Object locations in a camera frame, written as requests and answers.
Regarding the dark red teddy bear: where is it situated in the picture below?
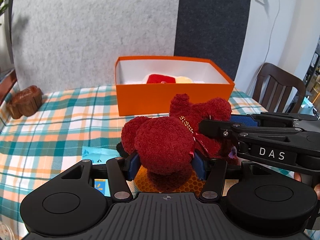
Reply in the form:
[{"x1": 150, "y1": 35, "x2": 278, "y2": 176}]
[{"x1": 121, "y1": 94, "x2": 233, "y2": 191}]

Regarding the brown wooden container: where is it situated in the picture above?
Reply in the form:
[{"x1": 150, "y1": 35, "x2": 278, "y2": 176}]
[{"x1": 6, "y1": 85, "x2": 43, "y2": 119}]

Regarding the light blue packet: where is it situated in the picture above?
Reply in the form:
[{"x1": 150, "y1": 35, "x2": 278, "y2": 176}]
[{"x1": 82, "y1": 146, "x2": 119, "y2": 197}]

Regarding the white charger cable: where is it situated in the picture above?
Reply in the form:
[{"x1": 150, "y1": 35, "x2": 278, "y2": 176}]
[{"x1": 246, "y1": 0, "x2": 280, "y2": 95}]

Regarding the red-brown wooden cabinet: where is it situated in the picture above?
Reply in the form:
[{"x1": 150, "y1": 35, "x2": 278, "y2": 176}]
[{"x1": 0, "y1": 69, "x2": 18, "y2": 103}]

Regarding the dark wooden chair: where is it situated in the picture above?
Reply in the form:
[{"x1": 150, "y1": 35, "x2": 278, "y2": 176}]
[{"x1": 252, "y1": 62, "x2": 307, "y2": 114}]

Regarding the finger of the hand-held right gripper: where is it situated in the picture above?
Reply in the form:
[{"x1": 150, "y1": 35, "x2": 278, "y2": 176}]
[
  {"x1": 230, "y1": 112, "x2": 320, "y2": 132},
  {"x1": 199, "y1": 119, "x2": 309, "y2": 147}
]

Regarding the orange cardboard box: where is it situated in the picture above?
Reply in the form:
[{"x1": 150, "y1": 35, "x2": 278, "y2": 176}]
[{"x1": 115, "y1": 55, "x2": 235, "y2": 117}]

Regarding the orange honeycomb cushion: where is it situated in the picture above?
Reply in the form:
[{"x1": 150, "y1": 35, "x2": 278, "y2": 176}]
[{"x1": 134, "y1": 167, "x2": 204, "y2": 193}]

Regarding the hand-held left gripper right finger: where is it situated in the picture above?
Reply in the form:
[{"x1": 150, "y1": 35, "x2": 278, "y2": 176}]
[{"x1": 192, "y1": 151, "x2": 265, "y2": 203}]

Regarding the cluttered storage shelf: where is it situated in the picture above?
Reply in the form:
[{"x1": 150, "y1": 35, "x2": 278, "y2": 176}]
[{"x1": 301, "y1": 51, "x2": 320, "y2": 98}]

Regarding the red plush toy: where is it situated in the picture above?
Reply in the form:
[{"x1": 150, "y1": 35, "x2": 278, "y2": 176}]
[{"x1": 146, "y1": 74, "x2": 177, "y2": 84}]

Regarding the green potted plant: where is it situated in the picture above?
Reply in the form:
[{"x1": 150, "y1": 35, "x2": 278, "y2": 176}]
[{"x1": 0, "y1": 0, "x2": 11, "y2": 26}]

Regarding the black plush toy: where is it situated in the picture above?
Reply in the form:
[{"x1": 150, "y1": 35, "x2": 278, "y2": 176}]
[{"x1": 116, "y1": 142, "x2": 131, "y2": 156}]

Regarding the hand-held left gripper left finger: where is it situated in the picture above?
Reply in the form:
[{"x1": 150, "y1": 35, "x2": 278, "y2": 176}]
[{"x1": 60, "y1": 152, "x2": 140, "y2": 203}]

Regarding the light blue bag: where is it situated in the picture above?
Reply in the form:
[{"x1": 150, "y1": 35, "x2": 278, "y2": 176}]
[{"x1": 299, "y1": 97, "x2": 317, "y2": 117}]

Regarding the plaid tablecloth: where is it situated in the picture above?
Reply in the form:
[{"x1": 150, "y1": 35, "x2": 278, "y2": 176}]
[{"x1": 0, "y1": 82, "x2": 275, "y2": 240}]

